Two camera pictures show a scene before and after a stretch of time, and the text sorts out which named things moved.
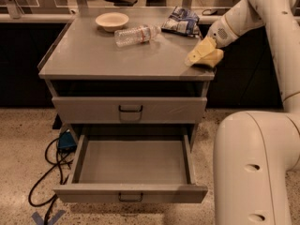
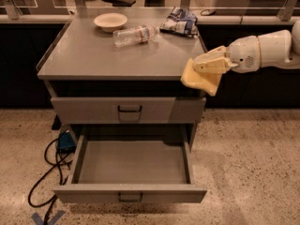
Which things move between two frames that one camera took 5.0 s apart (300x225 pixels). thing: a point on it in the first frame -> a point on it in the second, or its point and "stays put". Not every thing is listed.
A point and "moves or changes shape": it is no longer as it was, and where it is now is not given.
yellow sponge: (213, 59) moves or changes shape
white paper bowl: (112, 22) stays put
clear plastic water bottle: (135, 35) stays put
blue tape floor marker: (51, 221) stays put
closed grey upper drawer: (129, 110) stays put
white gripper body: (219, 32) -> (244, 55)
